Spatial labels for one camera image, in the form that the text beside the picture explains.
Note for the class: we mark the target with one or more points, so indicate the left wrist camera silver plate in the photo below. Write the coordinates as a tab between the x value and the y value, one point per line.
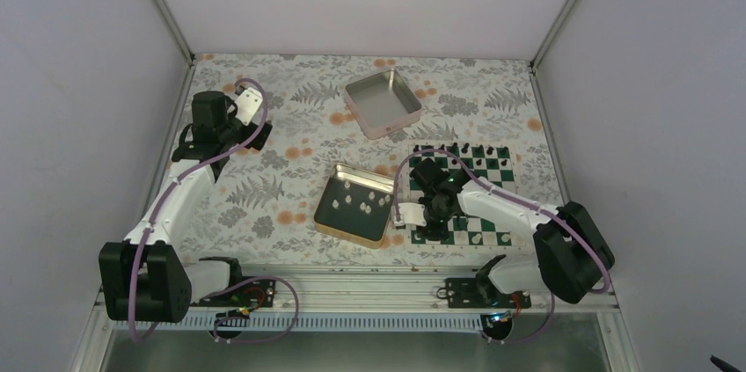
248	102

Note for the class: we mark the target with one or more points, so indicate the aluminium frame post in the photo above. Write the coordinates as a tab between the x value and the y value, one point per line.
171	25
552	34

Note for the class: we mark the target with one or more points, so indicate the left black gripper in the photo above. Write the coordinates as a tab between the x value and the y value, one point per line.
261	139

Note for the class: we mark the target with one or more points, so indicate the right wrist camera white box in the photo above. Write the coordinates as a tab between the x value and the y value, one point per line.
408	213

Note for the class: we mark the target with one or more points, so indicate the floral table mat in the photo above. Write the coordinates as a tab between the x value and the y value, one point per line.
260	210

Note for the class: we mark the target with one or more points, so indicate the white chess pieces group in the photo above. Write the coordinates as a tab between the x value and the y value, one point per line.
361	211

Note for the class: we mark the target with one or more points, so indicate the right aluminium frame post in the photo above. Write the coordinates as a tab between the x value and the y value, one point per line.
552	34

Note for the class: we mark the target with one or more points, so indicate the pink square tin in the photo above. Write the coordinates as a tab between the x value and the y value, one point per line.
382	103

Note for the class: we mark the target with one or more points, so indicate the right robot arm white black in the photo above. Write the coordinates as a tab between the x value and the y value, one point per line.
567	254

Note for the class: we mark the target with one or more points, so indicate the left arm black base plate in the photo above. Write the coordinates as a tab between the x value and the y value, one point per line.
257	294

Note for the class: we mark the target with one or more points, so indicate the black chess pieces row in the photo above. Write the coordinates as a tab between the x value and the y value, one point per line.
479	157

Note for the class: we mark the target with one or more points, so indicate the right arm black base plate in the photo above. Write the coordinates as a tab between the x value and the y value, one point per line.
471	293

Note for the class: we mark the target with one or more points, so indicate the gold square tin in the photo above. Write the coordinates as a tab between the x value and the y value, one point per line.
355	206

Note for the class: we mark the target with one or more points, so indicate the green white chess board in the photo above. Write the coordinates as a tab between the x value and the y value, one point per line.
470	233

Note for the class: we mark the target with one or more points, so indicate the aluminium mounting rail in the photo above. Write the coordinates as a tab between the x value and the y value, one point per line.
367	301

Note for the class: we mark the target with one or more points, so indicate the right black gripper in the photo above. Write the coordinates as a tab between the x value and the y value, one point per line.
441	234

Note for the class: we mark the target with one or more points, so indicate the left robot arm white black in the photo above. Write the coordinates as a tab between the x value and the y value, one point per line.
143	277

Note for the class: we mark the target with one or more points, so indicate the left aluminium frame post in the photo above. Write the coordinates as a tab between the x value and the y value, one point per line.
171	25

